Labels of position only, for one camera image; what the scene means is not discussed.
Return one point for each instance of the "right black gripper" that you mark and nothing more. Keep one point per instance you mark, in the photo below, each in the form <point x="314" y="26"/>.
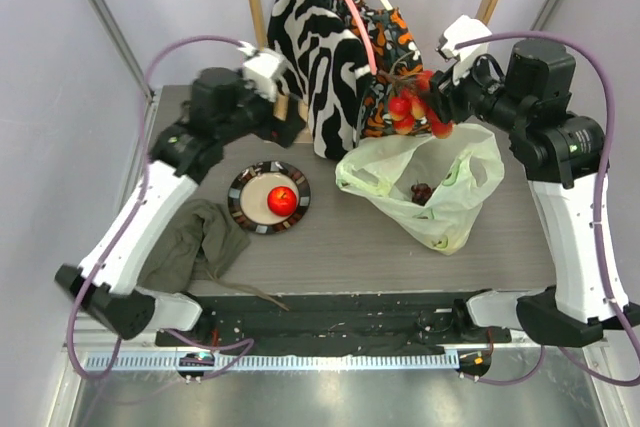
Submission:
<point x="443" y="98"/>

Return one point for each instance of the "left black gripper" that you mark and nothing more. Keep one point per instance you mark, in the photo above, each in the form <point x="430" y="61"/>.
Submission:
<point x="283" y="132"/>

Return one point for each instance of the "red fake apple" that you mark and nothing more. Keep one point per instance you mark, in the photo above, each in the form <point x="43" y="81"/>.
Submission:
<point x="282" y="201"/>

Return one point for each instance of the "avocado print plastic bag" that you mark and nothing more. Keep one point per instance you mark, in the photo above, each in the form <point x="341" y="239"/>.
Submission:
<point x="433" y="188"/>

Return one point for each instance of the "dark red fake grapes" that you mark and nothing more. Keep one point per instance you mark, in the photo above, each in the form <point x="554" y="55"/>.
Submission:
<point x="421" y="193"/>

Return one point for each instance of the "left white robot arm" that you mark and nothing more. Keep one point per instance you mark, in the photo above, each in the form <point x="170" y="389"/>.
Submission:
<point x="104" y="284"/>

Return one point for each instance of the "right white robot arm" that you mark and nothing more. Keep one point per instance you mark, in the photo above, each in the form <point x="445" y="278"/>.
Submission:
<point x="563" y="156"/>

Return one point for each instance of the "wooden clothes rack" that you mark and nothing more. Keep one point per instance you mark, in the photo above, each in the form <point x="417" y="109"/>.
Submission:
<point x="357" y="69"/>

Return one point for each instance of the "orange grey patterned garment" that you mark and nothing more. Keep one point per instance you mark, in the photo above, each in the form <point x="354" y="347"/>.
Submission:
<point x="390" y="38"/>

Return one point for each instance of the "black white zebra garment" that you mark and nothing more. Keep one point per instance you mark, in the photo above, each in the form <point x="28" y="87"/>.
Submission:
<point x="327" y="68"/>

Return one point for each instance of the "striped rim ceramic plate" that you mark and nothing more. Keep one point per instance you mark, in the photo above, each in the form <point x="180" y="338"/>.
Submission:
<point x="247" y="196"/>

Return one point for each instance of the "olive green cloth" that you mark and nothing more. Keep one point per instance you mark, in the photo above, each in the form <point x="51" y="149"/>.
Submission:
<point x="200" y="242"/>

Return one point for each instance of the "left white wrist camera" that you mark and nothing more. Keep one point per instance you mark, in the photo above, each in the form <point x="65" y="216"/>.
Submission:
<point x="263" y="67"/>

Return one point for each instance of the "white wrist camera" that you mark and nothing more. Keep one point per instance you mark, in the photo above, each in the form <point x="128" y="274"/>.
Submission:
<point x="263" y="67"/>
<point x="460" y="44"/>

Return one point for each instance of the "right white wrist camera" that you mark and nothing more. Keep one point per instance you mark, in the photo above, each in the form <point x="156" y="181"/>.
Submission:
<point x="460" y="44"/>

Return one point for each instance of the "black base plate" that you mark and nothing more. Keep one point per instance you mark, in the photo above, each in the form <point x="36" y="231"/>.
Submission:
<point x="336" y="325"/>

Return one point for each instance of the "white slotted cable duct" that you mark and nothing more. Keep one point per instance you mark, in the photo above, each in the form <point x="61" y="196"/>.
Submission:
<point x="184" y="361"/>

